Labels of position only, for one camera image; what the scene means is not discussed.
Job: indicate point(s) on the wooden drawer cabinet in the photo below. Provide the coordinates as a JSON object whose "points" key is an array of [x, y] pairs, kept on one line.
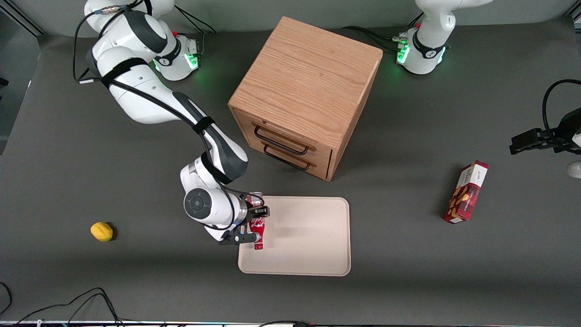
{"points": [[308, 77]]}

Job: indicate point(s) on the beige rectangular tray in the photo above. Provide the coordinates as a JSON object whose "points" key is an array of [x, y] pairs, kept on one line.
{"points": [[304, 236]]}

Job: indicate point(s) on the yellow lemon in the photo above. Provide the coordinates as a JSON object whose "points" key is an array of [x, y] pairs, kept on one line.
{"points": [[101, 231]]}

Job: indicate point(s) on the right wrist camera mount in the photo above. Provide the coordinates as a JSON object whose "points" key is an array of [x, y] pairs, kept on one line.
{"points": [[238, 238]]}

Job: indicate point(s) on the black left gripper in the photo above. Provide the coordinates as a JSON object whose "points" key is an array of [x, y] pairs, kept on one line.
{"points": [[557, 136]]}

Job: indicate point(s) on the red snack box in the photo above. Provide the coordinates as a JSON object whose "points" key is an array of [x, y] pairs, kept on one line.
{"points": [[467, 193]]}

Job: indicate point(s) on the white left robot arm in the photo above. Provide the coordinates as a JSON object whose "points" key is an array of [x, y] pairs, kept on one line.
{"points": [[429, 36]]}

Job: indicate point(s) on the red coke bottle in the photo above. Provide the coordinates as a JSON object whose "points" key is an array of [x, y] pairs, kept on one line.
{"points": [[258, 228]]}

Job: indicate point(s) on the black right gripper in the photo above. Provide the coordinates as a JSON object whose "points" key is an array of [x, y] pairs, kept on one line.
{"points": [[252, 211]]}

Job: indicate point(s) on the wooden drawer front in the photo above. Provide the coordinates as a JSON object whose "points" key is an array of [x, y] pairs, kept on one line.
{"points": [[247, 127], [324, 169]]}

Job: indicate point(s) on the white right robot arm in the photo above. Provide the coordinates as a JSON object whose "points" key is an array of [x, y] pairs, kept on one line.
{"points": [[136, 100]]}

